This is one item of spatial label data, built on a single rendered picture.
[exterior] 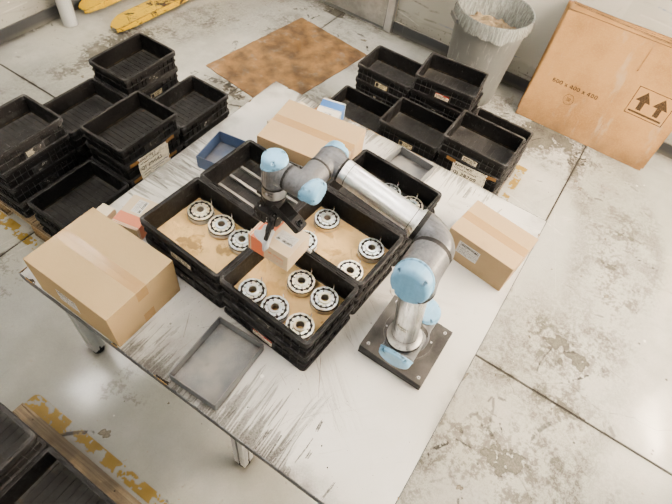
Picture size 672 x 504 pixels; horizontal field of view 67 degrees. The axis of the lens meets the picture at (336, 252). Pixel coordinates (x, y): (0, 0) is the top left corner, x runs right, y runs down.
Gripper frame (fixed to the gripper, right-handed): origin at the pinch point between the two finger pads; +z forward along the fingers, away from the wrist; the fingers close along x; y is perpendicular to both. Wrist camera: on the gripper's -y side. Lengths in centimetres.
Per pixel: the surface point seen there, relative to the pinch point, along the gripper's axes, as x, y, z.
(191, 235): 2.7, 39.7, 27.1
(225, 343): 25.5, 4.3, 39.9
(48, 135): -15, 158, 56
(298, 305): 2.9, -11.4, 27.5
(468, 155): -147, -22, 57
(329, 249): -24.8, -6.3, 27.5
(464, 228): -66, -45, 25
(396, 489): 32, -72, 41
